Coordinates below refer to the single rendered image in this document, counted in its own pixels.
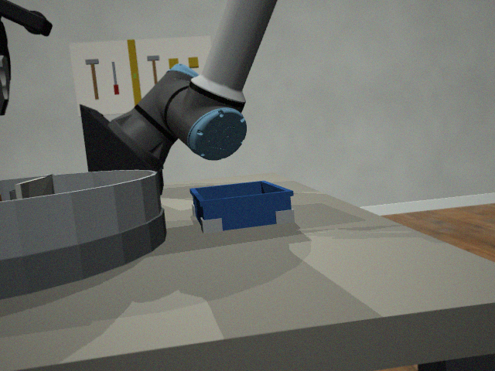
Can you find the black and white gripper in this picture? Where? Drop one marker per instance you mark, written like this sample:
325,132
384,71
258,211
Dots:
5,70

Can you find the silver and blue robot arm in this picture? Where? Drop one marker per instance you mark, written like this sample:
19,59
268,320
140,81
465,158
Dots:
206,117

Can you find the blue crate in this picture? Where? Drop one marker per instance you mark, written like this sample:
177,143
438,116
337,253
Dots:
241,205

